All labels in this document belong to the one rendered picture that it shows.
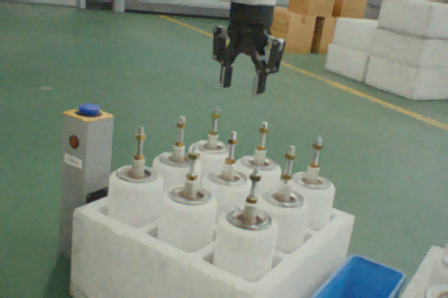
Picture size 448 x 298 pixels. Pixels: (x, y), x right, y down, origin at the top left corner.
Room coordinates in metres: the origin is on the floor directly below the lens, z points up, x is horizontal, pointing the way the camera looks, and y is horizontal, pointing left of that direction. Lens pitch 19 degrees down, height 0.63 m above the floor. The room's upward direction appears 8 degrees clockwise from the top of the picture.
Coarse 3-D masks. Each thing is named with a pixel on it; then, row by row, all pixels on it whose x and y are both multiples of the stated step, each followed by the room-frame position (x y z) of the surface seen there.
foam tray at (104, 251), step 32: (96, 224) 0.85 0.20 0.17; (352, 224) 1.01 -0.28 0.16; (96, 256) 0.85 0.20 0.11; (128, 256) 0.81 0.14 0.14; (160, 256) 0.77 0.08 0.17; (192, 256) 0.77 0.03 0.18; (288, 256) 0.81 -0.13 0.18; (320, 256) 0.87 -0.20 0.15; (96, 288) 0.84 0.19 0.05; (128, 288) 0.81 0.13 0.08; (160, 288) 0.77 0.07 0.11; (192, 288) 0.74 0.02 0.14; (224, 288) 0.71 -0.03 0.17; (256, 288) 0.70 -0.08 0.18; (288, 288) 0.77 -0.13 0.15
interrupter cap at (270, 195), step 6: (264, 192) 0.89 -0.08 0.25; (270, 192) 0.90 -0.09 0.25; (276, 192) 0.90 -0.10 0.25; (294, 192) 0.91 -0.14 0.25; (264, 198) 0.87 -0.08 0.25; (270, 198) 0.87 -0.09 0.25; (276, 198) 0.88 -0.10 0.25; (294, 198) 0.89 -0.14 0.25; (300, 198) 0.89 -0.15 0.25; (276, 204) 0.85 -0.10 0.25; (282, 204) 0.85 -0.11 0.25; (288, 204) 0.86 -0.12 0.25; (294, 204) 0.86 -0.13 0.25; (300, 204) 0.86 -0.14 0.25
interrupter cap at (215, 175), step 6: (210, 174) 0.95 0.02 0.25; (216, 174) 0.95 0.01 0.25; (234, 174) 0.96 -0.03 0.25; (240, 174) 0.97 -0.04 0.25; (216, 180) 0.92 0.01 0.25; (222, 180) 0.93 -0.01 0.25; (228, 180) 0.93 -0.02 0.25; (234, 180) 0.94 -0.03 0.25; (240, 180) 0.93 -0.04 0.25; (246, 180) 0.94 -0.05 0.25; (234, 186) 0.91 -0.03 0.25
